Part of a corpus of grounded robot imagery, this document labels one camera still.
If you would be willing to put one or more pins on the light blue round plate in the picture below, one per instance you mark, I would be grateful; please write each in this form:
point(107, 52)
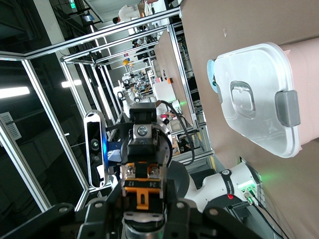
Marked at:
point(210, 72)

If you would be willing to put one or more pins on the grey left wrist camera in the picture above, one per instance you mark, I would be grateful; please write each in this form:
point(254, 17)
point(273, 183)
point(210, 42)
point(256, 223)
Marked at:
point(96, 149)

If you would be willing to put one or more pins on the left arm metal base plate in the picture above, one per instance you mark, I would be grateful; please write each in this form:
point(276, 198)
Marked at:
point(258, 171)

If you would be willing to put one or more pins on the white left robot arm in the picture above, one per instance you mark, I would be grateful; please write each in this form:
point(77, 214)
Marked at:
point(216, 184)

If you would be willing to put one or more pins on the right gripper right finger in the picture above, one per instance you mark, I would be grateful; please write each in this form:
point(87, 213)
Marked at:
point(189, 224)

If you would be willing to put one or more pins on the person in white shirt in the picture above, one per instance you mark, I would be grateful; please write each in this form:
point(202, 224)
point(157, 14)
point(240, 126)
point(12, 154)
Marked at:
point(127, 13)

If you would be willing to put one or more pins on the small orange block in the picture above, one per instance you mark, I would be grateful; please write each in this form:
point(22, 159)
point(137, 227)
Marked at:
point(170, 80)

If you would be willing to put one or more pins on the long ceiling light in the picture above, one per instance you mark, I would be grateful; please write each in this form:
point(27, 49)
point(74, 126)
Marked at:
point(15, 92)

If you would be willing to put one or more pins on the green exit sign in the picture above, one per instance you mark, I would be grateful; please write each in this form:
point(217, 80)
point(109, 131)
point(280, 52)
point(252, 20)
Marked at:
point(72, 4)

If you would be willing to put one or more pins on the white lidded lunch box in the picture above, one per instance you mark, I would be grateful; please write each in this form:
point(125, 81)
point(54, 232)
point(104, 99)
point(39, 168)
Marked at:
point(261, 74)

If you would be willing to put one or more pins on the yellow ball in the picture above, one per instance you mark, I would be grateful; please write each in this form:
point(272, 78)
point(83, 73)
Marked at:
point(125, 62)

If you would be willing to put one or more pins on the short ceiling light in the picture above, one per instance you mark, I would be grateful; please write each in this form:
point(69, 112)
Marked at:
point(71, 83)

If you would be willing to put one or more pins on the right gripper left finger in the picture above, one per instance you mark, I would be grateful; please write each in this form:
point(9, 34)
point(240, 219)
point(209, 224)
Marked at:
point(74, 224)

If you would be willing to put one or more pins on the white cabinet box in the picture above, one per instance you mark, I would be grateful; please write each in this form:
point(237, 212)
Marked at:
point(163, 92)

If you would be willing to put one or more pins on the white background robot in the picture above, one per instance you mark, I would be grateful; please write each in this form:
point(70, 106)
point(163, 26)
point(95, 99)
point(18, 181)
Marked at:
point(120, 94)

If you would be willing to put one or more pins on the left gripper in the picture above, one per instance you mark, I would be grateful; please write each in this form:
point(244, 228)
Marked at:
point(142, 130)

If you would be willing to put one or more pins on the white vent grille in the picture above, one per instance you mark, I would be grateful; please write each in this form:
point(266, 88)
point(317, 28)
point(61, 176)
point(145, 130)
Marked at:
point(10, 127)

